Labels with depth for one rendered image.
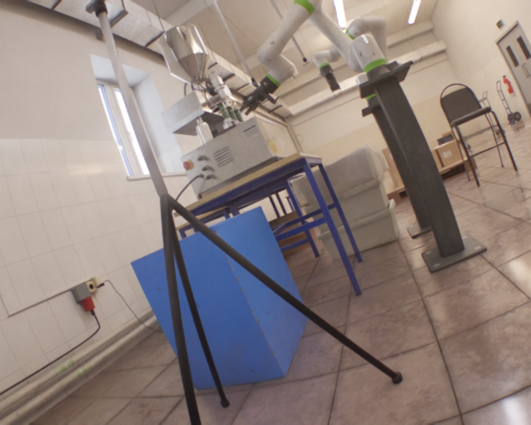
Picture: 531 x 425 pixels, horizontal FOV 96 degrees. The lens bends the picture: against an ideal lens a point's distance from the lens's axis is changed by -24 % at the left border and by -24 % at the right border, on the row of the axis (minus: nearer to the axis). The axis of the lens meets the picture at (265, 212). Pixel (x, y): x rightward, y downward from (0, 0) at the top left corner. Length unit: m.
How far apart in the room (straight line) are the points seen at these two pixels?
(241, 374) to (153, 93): 4.07
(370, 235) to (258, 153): 1.09
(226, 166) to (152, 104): 3.14
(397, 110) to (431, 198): 0.44
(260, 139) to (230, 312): 0.87
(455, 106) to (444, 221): 1.98
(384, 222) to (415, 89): 10.38
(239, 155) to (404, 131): 0.82
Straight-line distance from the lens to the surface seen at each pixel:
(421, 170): 1.53
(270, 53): 1.57
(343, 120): 12.03
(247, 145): 1.61
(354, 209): 2.28
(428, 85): 12.54
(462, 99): 3.42
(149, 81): 4.80
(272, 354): 1.15
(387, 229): 2.29
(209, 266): 1.08
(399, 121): 1.53
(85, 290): 2.39
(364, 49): 1.60
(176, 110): 1.86
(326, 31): 1.84
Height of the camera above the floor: 0.59
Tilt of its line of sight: 1 degrees down
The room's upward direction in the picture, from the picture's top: 24 degrees counter-clockwise
